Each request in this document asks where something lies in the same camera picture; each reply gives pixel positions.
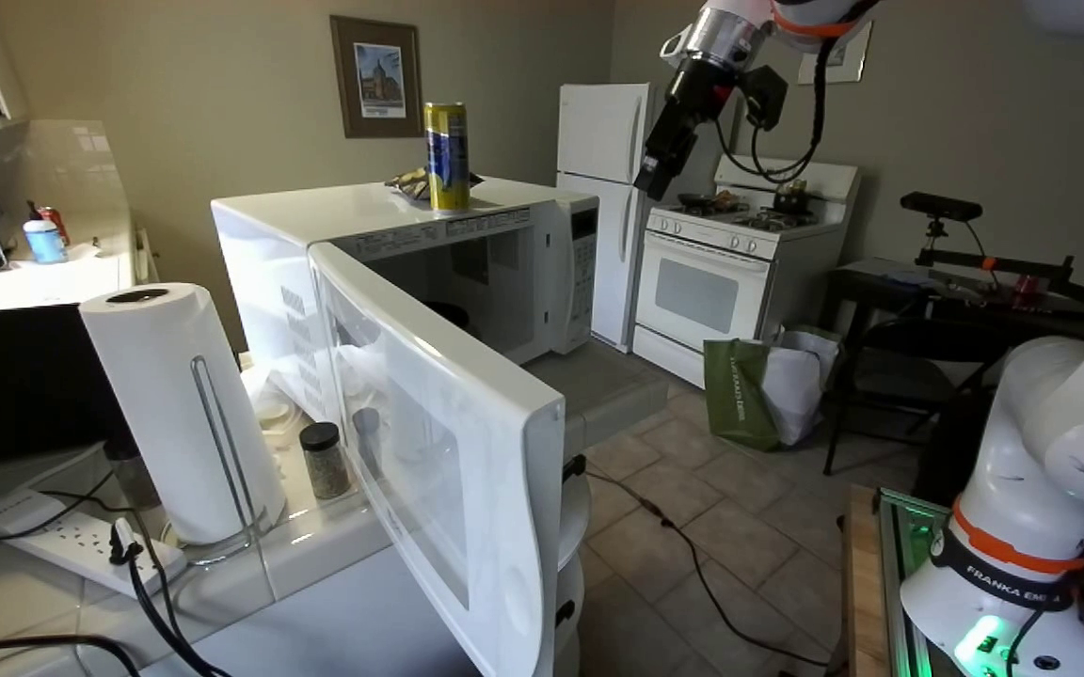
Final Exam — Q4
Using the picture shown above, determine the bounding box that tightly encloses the white refrigerator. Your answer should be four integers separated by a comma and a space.
554, 78, 657, 355

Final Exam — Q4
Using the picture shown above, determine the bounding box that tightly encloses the white kitchen stove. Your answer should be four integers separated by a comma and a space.
629, 154, 864, 391

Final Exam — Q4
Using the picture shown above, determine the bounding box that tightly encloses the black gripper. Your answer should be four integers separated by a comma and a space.
637, 60, 737, 202

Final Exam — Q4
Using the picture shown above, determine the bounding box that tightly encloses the white wall switch plate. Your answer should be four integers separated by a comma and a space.
800, 19, 877, 91

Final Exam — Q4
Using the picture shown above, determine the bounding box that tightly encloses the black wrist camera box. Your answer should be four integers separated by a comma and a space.
743, 69, 790, 133

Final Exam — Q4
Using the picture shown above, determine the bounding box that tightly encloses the black power cable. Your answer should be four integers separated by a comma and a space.
0, 631, 145, 677
105, 522, 233, 677
0, 468, 130, 546

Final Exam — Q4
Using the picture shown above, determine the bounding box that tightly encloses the white power strip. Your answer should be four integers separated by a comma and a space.
0, 492, 179, 603

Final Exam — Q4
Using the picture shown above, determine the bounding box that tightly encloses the blue yellow spray can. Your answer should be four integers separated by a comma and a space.
423, 99, 471, 217

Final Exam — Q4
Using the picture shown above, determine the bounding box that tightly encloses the white microwave oven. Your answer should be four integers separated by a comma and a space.
208, 175, 601, 677

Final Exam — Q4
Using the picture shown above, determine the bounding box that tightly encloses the black side table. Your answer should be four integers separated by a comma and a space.
821, 257, 1084, 483

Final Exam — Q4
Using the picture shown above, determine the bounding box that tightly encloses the small dark-lid jar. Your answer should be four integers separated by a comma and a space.
297, 419, 356, 503

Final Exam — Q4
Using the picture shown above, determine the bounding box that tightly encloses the dark framed wall picture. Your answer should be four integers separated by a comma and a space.
329, 13, 431, 142

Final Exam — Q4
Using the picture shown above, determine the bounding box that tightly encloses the green shopping bag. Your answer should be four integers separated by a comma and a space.
702, 335, 785, 453

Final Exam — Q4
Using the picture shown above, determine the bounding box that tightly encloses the black microwave power cord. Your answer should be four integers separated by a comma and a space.
585, 468, 836, 671

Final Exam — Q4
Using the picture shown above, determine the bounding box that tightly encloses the white plastic bag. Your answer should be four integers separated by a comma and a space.
762, 326, 845, 448

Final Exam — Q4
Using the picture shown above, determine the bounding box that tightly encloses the black camera stand orange clamp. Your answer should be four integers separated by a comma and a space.
898, 190, 1084, 314

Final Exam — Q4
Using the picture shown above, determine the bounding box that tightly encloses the white paper towel roll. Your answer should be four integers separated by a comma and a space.
75, 277, 292, 554

